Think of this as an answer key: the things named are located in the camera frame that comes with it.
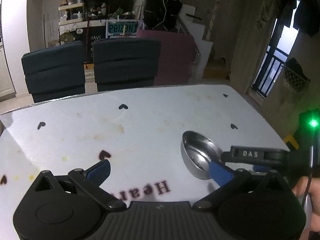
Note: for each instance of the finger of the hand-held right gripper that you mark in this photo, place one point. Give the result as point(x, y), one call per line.
point(250, 155)
point(262, 168)

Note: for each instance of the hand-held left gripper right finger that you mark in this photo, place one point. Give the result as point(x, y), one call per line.
point(221, 175)

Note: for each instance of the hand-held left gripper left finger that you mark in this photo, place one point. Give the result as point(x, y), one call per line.
point(98, 172)

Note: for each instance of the oval steel bowl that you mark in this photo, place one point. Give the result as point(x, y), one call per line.
point(197, 150)

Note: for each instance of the person's right hand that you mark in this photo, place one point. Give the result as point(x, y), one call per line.
point(301, 187)

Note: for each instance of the hanging net basket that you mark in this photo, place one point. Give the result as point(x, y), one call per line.
point(296, 77)

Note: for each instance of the black framed balcony door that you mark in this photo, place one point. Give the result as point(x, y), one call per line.
point(272, 62)

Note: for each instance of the dark blue chair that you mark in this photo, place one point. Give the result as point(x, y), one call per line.
point(53, 72)
point(126, 63)

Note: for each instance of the white kitchen base cabinet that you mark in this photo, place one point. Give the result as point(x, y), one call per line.
point(6, 77)

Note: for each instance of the black chalkboard sign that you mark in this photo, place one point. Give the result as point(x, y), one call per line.
point(96, 36)

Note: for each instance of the dark patterned curtain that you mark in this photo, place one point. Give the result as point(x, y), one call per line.
point(307, 12)

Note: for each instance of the teal sign plate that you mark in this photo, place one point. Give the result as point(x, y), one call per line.
point(120, 28)

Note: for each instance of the white storage rack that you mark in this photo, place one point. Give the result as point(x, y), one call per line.
point(71, 6)

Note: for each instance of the black vest with white trim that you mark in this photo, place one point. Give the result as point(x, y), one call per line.
point(162, 5)

